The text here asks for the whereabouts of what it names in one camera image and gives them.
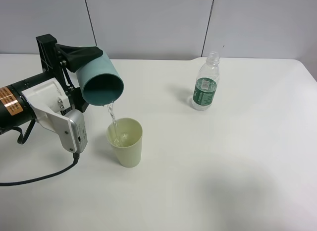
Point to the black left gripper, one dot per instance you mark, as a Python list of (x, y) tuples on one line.
[(55, 58)]

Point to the teal plastic cup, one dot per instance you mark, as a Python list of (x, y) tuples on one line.
[(100, 82)]

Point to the clear plastic water bottle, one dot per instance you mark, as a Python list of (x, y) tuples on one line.
[(206, 83)]

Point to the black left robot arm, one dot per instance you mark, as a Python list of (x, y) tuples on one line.
[(14, 108)]

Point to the light green plastic cup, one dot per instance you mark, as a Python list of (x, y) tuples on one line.
[(125, 138)]

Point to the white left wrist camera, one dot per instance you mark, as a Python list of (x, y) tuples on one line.
[(53, 112)]

